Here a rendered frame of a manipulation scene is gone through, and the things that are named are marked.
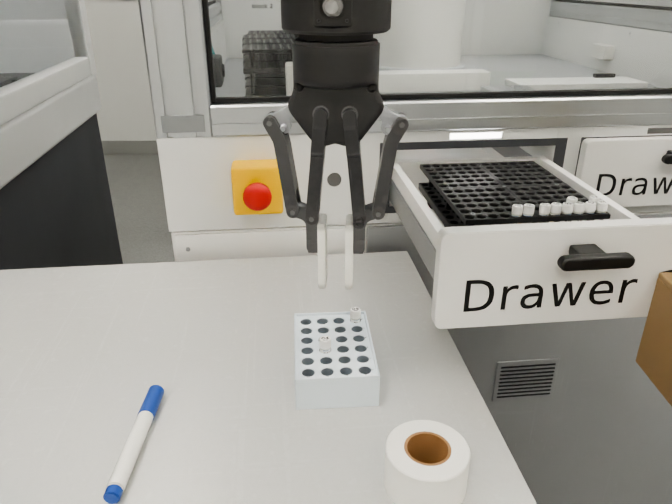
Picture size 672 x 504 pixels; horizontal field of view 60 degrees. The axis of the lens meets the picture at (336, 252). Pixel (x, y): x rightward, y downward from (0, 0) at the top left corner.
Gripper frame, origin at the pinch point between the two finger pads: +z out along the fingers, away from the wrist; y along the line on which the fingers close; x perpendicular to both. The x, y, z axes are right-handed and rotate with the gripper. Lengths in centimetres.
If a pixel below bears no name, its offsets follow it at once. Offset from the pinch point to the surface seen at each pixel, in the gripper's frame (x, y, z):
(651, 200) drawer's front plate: 38, 49, 8
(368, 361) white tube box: -3.1, 3.5, 10.9
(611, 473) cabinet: 41, 56, 70
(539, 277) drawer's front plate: 1.4, 20.8, 3.0
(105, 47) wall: 347, -173, 17
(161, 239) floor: 200, -96, 90
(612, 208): 17.4, 33.7, 1.3
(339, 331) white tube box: 3.4, 0.2, 11.6
